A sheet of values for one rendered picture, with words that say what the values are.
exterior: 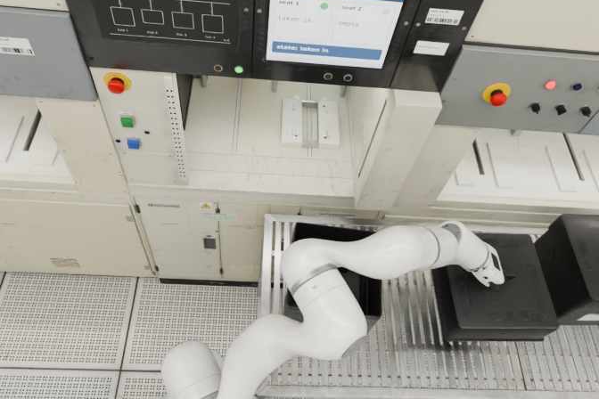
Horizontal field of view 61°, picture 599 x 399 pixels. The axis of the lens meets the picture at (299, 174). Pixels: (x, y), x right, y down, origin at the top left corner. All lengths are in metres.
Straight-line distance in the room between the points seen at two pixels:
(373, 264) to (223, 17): 0.62
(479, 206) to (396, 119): 0.67
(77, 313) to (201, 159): 1.07
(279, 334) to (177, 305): 1.51
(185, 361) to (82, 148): 0.75
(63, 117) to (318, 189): 0.82
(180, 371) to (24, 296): 1.57
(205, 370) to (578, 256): 1.15
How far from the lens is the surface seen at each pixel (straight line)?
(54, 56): 1.35
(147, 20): 1.21
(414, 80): 1.32
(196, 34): 1.21
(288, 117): 1.87
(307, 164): 1.79
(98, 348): 2.48
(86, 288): 2.59
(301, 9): 1.14
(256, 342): 1.02
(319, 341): 0.94
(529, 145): 2.14
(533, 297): 1.57
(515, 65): 1.34
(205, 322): 2.44
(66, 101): 1.48
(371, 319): 1.52
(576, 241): 1.78
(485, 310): 1.49
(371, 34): 1.20
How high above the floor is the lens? 2.32
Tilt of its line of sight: 56 degrees down
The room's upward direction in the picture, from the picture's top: 11 degrees clockwise
